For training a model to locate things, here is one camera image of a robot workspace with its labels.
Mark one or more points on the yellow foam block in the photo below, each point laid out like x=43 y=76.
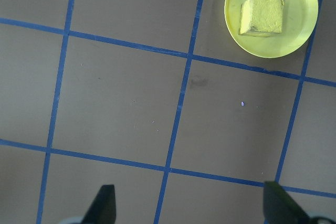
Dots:
x=265 y=15

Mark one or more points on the yellow round plate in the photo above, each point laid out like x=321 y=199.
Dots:
x=302 y=11

